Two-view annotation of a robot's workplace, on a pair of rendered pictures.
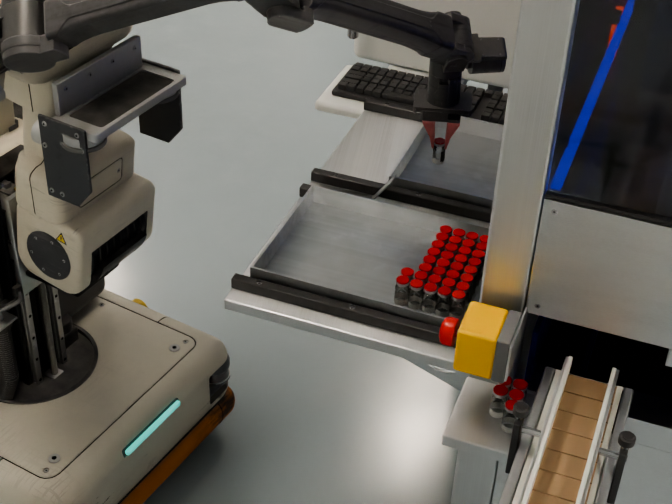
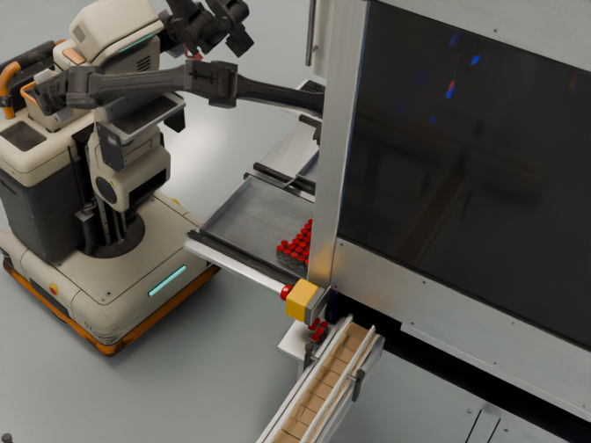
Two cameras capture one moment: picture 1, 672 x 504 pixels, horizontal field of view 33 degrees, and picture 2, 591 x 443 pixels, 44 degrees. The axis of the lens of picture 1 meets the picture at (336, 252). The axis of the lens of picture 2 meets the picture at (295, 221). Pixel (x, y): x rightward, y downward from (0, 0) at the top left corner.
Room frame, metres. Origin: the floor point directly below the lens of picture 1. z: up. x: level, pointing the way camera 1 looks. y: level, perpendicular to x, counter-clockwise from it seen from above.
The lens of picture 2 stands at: (0.08, -0.32, 2.45)
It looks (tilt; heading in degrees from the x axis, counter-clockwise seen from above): 47 degrees down; 8
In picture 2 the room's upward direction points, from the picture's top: 4 degrees clockwise
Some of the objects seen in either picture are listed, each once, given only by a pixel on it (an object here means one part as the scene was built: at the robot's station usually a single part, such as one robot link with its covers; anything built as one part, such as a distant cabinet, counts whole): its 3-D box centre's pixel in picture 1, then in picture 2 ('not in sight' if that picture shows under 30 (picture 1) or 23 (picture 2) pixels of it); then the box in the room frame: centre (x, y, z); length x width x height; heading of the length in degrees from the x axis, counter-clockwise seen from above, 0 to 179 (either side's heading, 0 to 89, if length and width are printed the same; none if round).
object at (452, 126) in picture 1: (439, 124); not in sight; (1.79, -0.18, 0.98); 0.07 x 0.07 x 0.09; 85
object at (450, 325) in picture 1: (453, 332); (288, 294); (1.19, -0.17, 0.99); 0.04 x 0.04 x 0.04; 71
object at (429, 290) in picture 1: (444, 269); (308, 242); (1.45, -0.17, 0.90); 0.18 x 0.02 x 0.05; 160
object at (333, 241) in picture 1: (378, 256); (274, 228); (1.49, -0.07, 0.90); 0.34 x 0.26 x 0.04; 70
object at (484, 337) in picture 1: (485, 341); (304, 301); (1.18, -0.21, 1.00); 0.08 x 0.07 x 0.07; 71
